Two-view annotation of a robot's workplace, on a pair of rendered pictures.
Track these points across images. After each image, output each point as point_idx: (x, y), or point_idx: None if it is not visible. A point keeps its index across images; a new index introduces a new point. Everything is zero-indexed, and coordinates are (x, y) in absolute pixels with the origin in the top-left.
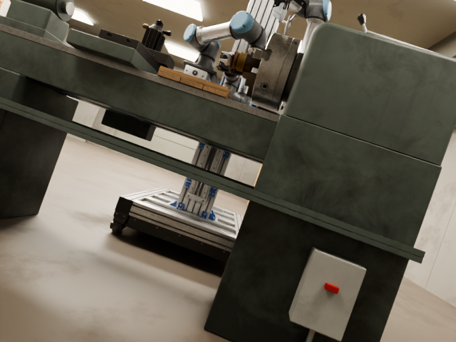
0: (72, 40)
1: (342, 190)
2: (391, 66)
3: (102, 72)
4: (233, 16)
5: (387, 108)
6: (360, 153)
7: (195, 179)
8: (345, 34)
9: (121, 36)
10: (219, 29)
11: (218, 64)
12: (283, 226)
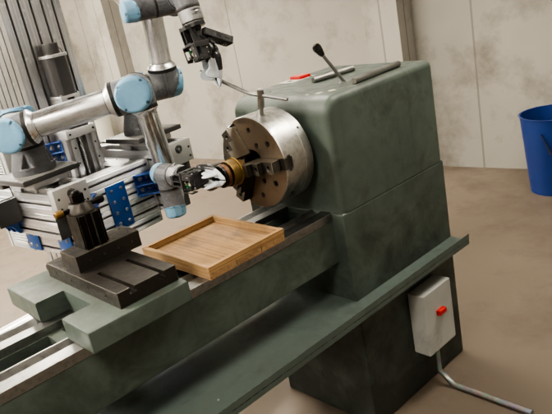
0: (103, 344)
1: (404, 235)
2: (389, 104)
3: (144, 337)
4: (116, 93)
5: (401, 144)
6: (402, 195)
7: (337, 340)
8: (351, 100)
9: (150, 279)
10: (85, 114)
11: (191, 190)
12: None
